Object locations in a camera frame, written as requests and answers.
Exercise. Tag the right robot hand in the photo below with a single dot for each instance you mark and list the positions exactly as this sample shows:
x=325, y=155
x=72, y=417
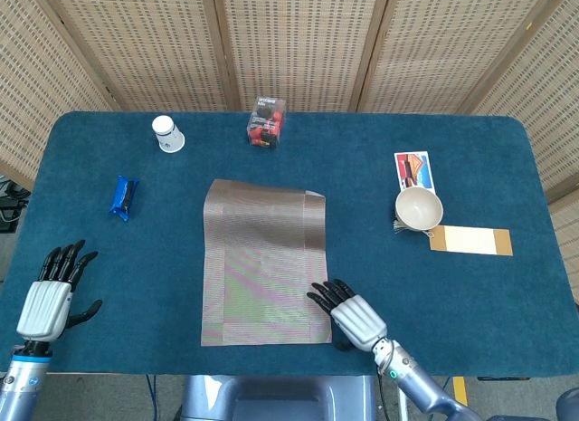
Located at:
x=357, y=319

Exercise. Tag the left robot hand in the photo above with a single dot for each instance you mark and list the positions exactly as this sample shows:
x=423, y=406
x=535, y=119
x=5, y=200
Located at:
x=45, y=310

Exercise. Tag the brown woven placemat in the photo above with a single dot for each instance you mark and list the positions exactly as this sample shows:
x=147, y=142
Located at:
x=262, y=267

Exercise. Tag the beige bowl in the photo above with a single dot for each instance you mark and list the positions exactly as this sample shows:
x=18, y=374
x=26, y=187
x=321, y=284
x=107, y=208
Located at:
x=418, y=208

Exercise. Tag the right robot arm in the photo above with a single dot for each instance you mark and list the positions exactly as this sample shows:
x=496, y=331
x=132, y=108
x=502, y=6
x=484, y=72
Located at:
x=420, y=389

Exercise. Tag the white table leg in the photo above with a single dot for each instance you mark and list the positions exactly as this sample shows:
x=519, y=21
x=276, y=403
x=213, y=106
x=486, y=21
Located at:
x=402, y=400

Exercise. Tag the grey robot torso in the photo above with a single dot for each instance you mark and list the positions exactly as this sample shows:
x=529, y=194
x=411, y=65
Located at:
x=271, y=398

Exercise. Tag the blue snack packet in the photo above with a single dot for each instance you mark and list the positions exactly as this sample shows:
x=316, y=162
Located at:
x=124, y=198

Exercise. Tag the kraft bookmark with tassel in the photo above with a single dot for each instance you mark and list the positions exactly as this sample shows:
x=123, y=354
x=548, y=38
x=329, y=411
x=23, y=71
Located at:
x=470, y=240

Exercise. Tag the blue table cloth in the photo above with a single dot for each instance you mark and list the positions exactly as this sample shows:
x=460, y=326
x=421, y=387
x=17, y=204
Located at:
x=181, y=258

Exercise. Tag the picture postcard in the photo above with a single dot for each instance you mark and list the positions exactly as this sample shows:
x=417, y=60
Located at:
x=414, y=167

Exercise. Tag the white paper cup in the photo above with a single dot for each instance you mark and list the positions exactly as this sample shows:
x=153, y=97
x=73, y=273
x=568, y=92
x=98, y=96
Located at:
x=168, y=136

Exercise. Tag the clear box of clips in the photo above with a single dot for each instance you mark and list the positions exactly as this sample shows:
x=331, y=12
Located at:
x=266, y=124

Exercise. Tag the woven folding screen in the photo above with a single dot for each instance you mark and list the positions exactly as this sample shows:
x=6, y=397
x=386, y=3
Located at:
x=294, y=41

